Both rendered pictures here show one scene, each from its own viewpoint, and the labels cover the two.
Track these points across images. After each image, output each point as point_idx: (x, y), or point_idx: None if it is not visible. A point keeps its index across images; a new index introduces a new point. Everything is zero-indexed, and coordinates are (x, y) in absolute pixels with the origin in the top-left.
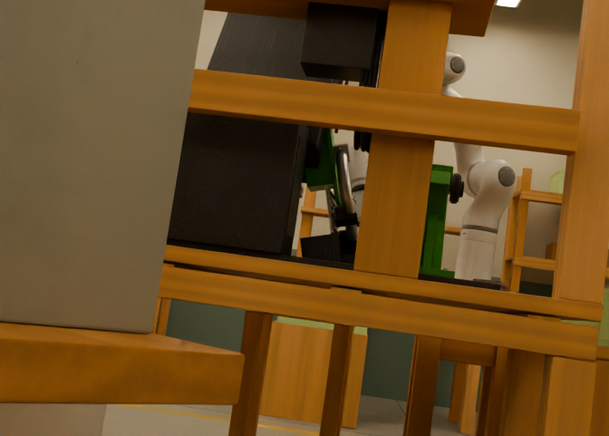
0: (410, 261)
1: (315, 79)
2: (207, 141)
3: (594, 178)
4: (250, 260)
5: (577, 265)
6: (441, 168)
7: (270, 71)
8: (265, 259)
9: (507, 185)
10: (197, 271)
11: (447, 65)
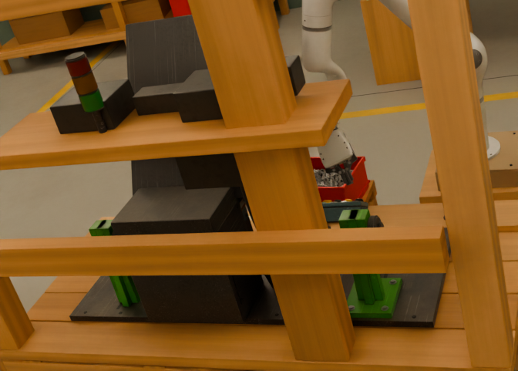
0: (338, 351)
1: None
2: None
3: (475, 274)
4: (216, 361)
5: (480, 342)
6: (354, 222)
7: None
8: (227, 359)
9: (475, 68)
10: (182, 369)
11: None
